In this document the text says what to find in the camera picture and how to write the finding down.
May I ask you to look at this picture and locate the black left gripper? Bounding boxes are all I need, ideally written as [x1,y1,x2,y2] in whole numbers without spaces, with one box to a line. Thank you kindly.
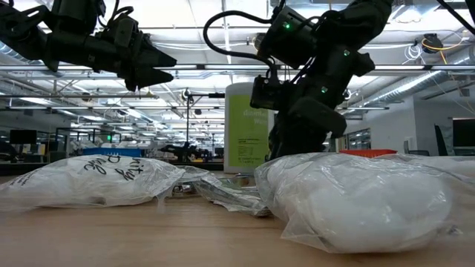
[44,32,178,93]

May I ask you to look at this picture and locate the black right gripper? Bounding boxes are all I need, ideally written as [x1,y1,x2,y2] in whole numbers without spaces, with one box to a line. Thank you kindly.
[266,73,349,161]

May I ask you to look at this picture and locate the white pouch with black writing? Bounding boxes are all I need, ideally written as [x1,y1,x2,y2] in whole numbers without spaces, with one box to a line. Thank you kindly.
[0,154,186,211]

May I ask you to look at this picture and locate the green disinfecting wipes canister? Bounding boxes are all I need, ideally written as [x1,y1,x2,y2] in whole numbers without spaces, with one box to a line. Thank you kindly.
[223,82,278,174]

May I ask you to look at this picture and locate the black pole stand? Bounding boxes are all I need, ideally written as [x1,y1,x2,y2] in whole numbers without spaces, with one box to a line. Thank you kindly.
[180,88,226,149]

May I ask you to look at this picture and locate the orange plastic basket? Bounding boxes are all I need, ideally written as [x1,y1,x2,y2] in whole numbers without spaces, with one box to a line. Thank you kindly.
[338,148,399,159]

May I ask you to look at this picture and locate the blue plastic basket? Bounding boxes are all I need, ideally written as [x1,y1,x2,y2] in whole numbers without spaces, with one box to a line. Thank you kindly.
[82,147,143,157]

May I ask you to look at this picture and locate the black monitor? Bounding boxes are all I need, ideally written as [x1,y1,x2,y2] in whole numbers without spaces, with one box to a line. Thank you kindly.
[451,117,475,148]
[9,129,38,145]

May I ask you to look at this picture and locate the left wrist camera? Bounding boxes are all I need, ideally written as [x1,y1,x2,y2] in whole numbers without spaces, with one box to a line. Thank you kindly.
[107,14,144,49]

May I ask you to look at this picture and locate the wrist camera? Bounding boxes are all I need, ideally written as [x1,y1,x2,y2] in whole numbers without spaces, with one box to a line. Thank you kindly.
[107,14,144,49]
[249,75,289,111]

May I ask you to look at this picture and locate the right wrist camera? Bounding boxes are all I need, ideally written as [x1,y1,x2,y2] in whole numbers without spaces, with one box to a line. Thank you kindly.
[249,75,289,111]

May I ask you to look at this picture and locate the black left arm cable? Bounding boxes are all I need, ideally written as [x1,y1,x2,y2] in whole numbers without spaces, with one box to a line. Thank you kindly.
[96,0,135,29]

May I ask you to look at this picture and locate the black aluminium table frame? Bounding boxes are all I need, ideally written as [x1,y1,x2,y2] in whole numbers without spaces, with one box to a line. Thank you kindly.
[0,161,226,176]

